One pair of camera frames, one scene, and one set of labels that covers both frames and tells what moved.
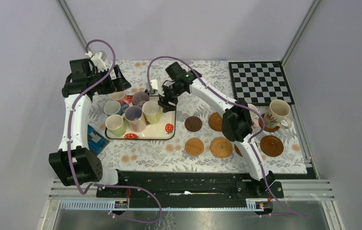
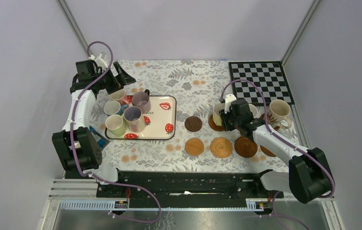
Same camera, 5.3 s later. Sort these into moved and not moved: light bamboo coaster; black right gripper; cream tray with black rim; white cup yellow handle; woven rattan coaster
Moved: white cup yellow handle; black right gripper
Not moved: cream tray with black rim; woven rattan coaster; light bamboo coaster
